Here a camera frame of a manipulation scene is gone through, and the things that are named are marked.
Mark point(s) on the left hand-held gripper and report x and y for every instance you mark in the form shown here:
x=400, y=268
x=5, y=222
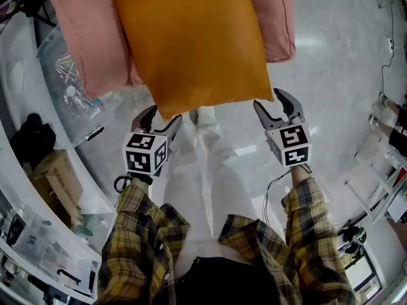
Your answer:
x=140, y=160

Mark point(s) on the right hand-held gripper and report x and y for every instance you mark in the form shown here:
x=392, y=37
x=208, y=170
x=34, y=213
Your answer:
x=294, y=138

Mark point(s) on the orange cushion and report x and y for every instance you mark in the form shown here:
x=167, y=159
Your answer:
x=190, y=43

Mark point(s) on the person's left forearm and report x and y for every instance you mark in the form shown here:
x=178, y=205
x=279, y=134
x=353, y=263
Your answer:
x=140, y=214

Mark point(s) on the person's right forearm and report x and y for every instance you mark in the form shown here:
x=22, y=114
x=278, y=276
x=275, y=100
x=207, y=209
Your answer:
x=305, y=208

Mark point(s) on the person's white right shoe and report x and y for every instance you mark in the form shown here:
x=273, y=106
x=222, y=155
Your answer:
x=206, y=119

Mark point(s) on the person's legs in white trousers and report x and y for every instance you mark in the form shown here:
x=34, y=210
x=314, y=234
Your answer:
x=219, y=176

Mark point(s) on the clear plastic storage bin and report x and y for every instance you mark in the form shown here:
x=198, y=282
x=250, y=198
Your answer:
x=73, y=84

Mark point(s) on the pink padded armchair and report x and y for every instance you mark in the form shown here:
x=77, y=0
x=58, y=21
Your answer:
x=89, y=37

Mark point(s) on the brown cardboard box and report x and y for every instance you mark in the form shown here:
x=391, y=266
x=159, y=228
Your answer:
x=60, y=183

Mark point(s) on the white metal rack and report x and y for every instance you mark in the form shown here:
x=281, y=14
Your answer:
x=375, y=189

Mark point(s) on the black cloth bundle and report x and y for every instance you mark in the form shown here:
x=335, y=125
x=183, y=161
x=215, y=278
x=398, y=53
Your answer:
x=31, y=138

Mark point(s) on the white power strip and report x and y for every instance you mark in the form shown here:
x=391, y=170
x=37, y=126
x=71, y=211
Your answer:
x=390, y=46

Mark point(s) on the teal plastic object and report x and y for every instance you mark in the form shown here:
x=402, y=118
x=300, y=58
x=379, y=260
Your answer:
x=84, y=229

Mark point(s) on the black round device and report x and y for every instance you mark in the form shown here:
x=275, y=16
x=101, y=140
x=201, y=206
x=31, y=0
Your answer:
x=353, y=238

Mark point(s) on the white curved shelf unit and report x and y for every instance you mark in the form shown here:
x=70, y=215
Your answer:
x=19, y=176

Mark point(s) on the clear drawer box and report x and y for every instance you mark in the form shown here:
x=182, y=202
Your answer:
x=38, y=246

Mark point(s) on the person's torso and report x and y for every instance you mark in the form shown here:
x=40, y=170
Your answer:
x=229, y=281

